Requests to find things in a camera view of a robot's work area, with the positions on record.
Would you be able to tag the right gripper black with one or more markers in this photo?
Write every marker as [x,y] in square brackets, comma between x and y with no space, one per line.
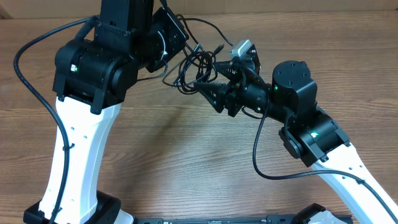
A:
[232,93]

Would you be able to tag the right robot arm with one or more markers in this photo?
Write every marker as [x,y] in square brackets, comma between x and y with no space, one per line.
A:
[308,133]

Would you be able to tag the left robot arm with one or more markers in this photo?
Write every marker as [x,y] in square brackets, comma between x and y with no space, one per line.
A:
[93,74]

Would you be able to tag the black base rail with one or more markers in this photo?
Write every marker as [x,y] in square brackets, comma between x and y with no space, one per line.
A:
[313,213]

